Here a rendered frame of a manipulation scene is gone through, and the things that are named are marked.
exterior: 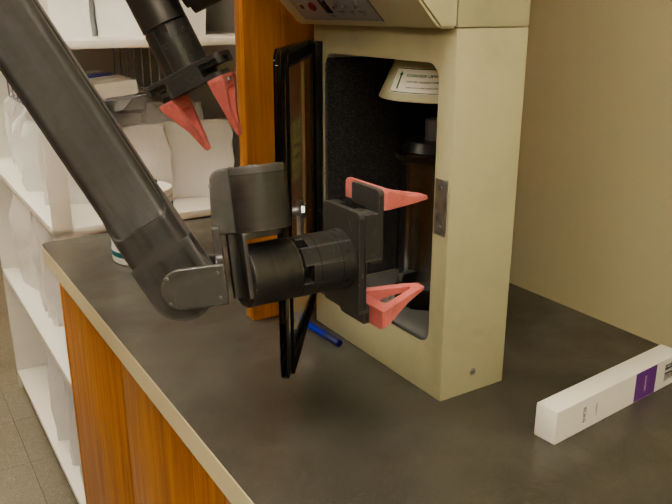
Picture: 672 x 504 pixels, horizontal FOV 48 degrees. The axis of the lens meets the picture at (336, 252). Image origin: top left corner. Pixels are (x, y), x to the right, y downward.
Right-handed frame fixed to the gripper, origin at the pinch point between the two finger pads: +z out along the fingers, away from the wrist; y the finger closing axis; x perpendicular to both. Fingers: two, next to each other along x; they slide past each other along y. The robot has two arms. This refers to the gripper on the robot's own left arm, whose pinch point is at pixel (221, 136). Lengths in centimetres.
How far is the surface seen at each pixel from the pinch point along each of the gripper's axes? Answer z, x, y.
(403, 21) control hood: -2.8, 0.9, -26.1
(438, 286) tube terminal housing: 28.3, 2.4, -17.2
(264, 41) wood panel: -9.0, -22.2, -5.8
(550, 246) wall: 44, -40, -33
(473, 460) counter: 44.4, 16.4, -14.3
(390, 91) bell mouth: 4.5, -8.9, -20.8
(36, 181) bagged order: -7, -112, 90
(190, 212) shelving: 18, -95, 46
